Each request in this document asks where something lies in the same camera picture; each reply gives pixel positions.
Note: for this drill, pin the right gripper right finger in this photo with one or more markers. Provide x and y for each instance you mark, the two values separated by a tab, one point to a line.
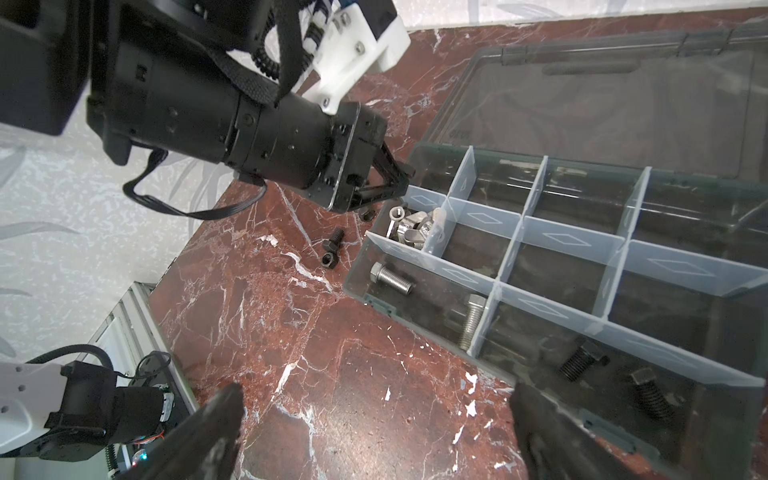
553	446

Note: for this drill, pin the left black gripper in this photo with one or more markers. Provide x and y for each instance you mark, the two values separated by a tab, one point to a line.
356	145

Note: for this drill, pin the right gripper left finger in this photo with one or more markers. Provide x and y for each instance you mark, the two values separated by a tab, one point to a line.
204	446

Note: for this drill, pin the grey plastic compartment organizer box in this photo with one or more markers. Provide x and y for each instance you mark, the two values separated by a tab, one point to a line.
611	190

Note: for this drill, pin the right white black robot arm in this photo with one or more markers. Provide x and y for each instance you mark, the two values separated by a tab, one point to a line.
66	405

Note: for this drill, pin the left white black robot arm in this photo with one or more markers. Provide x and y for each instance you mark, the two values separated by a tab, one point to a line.
258	86

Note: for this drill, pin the silver screws inside organizer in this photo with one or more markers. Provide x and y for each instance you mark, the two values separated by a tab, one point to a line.
416	228

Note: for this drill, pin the pile of black nuts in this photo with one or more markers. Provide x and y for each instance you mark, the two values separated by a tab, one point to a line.
332	245

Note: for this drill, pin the silver bolt in organizer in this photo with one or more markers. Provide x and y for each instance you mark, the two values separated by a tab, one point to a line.
380	274
475	308

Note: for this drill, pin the black bolt in organizer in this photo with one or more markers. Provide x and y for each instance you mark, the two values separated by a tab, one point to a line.
649	395
583	358

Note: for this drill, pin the aluminium front rail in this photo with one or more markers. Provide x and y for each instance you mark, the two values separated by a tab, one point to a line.
139	352

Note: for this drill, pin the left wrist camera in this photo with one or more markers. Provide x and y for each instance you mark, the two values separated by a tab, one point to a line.
362	37

